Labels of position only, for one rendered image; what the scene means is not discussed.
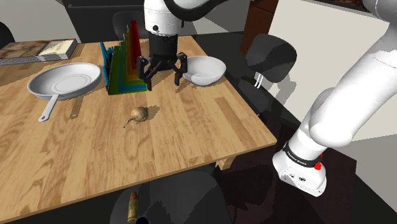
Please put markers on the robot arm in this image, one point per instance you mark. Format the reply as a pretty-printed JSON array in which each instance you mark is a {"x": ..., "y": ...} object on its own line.
[{"x": 347, "y": 102}]

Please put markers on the white frying pan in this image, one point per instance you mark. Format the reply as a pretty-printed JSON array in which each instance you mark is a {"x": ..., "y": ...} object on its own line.
[{"x": 65, "y": 81}]

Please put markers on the brown bottle with red cap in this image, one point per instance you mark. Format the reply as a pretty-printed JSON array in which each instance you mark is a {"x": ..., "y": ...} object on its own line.
[{"x": 133, "y": 207}]

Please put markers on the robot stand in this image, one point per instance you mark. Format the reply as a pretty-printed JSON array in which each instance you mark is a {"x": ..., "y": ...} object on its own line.
[{"x": 257, "y": 186}]

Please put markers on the dark grey chair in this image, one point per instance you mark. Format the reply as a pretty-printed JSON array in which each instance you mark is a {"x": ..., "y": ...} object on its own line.
[
  {"x": 271, "y": 57},
  {"x": 5, "y": 34},
  {"x": 125, "y": 24},
  {"x": 180, "y": 201}
]

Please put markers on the rainbow coloured board rack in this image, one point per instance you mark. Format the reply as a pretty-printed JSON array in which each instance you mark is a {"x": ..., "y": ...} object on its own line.
[{"x": 125, "y": 74}]

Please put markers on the wooden table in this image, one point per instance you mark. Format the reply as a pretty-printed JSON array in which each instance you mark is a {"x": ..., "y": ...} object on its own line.
[{"x": 173, "y": 133}]

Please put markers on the book with picture cover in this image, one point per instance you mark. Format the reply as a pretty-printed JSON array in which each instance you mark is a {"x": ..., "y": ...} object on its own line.
[{"x": 34, "y": 49}]

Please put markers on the brown wooden cabinet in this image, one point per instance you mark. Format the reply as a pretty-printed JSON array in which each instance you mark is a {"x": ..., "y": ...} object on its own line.
[{"x": 256, "y": 21}]

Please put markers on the brown onion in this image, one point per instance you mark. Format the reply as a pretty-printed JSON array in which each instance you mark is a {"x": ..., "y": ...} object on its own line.
[{"x": 140, "y": 114}]

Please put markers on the white bowl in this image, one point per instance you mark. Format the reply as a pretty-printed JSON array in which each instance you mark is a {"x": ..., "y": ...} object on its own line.
[{"x": 206, "y": 69}]

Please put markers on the black cabinet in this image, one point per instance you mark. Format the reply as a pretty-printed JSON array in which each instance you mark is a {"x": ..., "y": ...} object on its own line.
[{"x": 99, "y": 17}]

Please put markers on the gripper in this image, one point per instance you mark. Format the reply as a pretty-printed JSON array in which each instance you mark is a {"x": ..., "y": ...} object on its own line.
[{"x": 163, "y": 46}]

